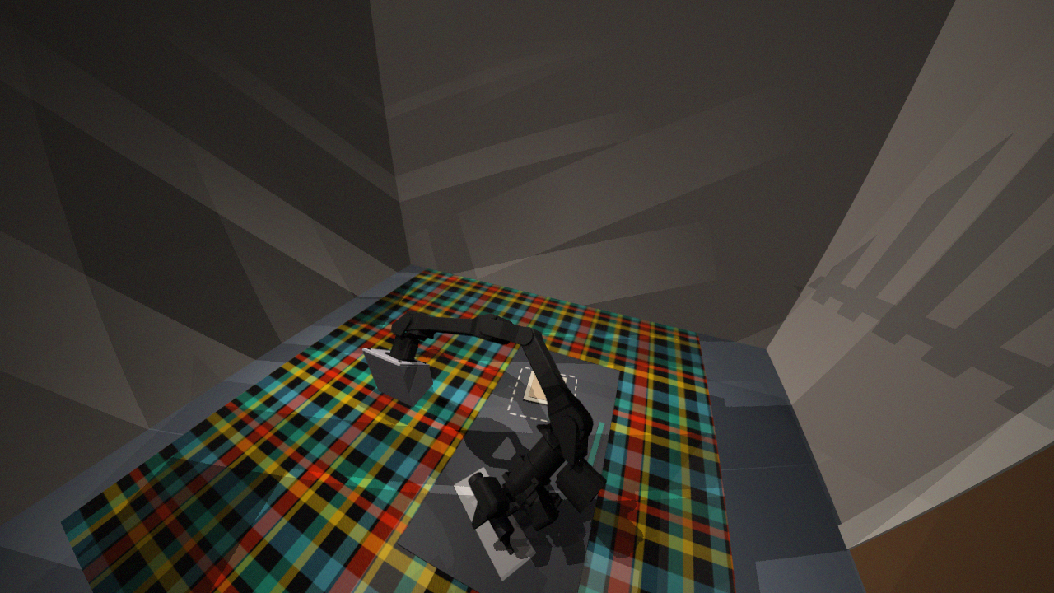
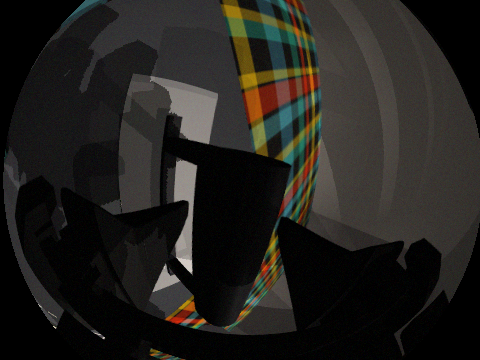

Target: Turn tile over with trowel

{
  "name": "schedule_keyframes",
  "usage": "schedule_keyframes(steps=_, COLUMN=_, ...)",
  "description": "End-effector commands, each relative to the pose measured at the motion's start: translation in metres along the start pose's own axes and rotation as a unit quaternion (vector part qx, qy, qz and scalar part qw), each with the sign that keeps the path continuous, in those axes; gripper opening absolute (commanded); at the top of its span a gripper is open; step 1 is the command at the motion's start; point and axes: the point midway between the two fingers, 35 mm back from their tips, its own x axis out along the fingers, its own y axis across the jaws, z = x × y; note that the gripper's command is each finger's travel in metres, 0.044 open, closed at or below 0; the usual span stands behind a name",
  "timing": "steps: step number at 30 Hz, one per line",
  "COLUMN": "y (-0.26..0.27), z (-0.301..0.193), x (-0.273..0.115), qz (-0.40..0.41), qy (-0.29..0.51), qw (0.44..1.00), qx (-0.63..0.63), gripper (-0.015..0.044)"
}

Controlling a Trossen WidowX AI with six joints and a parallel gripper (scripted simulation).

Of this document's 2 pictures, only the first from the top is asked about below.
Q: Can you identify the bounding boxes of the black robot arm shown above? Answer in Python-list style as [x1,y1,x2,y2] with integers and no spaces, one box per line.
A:
[385,311,607,531]

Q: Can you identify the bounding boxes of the beige square tile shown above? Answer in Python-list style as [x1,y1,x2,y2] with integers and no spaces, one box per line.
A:
[523,371,548,406]

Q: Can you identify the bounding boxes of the teal flat trowel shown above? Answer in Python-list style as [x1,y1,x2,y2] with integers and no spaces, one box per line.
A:
[587,422,605,467]

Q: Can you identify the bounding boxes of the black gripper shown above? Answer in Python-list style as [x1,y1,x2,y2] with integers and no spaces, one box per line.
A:
[470,453,551,530]

